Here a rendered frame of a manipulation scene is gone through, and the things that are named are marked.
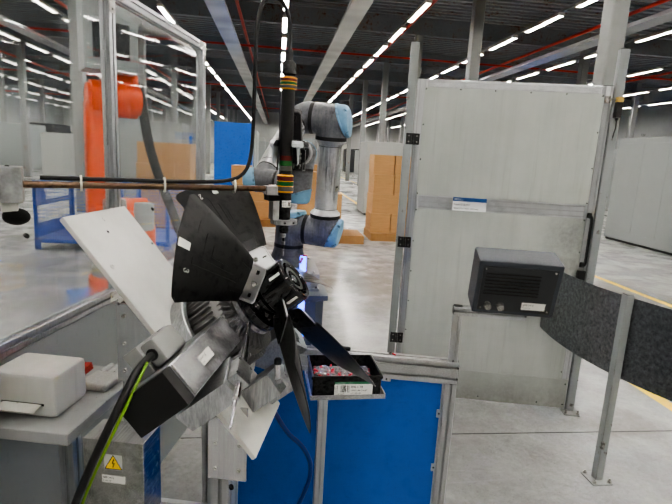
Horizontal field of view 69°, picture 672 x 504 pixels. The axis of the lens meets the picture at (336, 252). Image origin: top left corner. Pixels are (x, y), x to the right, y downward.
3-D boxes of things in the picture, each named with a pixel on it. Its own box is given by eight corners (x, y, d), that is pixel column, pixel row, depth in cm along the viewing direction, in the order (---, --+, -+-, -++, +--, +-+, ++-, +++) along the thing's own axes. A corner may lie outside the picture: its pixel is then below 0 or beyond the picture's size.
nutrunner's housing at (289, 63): (279, 234, 127) (285, 46, 119) (273, 231, 131) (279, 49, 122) (293, 233, 129) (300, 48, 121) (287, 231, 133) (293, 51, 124)
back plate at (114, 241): (234, 500, 100) (238, 497, 100) (12, 228, 94) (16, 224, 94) (286, 383, 152) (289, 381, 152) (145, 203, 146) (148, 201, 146)
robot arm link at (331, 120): (308, 239, 202) (317, 101, 186) (343, 245, 199) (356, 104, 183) (299, 247, 191) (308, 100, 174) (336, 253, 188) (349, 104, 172)
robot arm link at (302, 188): (280, 199, 160) (283, 165, 158) (313, 203, 158) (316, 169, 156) (272, 201, 153) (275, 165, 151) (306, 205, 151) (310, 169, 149)
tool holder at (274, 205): (269, 226, 124) (270, 186, 122) (259, 222, 130) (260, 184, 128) (301, 225, 128) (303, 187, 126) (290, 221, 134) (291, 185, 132)
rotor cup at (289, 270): (265, 339, 118) (308, 309, 116) (228, 291, 117) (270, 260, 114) (278, 319, 132) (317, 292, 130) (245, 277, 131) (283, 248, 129)
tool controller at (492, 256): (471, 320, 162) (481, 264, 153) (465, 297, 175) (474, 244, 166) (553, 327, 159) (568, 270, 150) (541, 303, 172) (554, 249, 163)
